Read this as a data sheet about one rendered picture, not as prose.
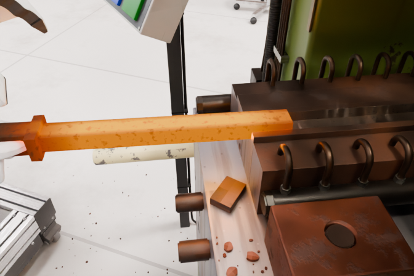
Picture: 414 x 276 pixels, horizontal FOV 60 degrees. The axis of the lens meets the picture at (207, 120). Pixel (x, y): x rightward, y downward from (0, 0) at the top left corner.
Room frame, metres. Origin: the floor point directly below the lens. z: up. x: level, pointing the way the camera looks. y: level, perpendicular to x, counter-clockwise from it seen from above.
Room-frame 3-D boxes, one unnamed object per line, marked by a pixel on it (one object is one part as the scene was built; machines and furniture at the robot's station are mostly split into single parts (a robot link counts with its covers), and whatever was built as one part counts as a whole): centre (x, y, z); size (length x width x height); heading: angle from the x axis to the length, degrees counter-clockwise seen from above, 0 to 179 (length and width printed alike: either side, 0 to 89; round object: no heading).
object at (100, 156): (0.71, 0.08, 0.62); 0.44 x 0.05 x 0.05; 97
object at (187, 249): (0.25, 0.02, 0.87); 0.04 x 0.03 x 0.03; 97
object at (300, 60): (0.48, -0.14, 0.98); 0.04 x 0.01 x 0.09; 7
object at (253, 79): (0.77, -0.13, 0.80); 0.06 x 0.03 x 0.04; 7
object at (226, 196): (0.30, -0.03, 0.92); 0.04 x 0.03 x 0.01; 149
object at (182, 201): (0.33, 0.03, 0.87); 0.04 x 0.03 x 0.03; 97
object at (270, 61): (0.48, -0.10, 0.98); 0.04 x 0.01 x 0.09; 7
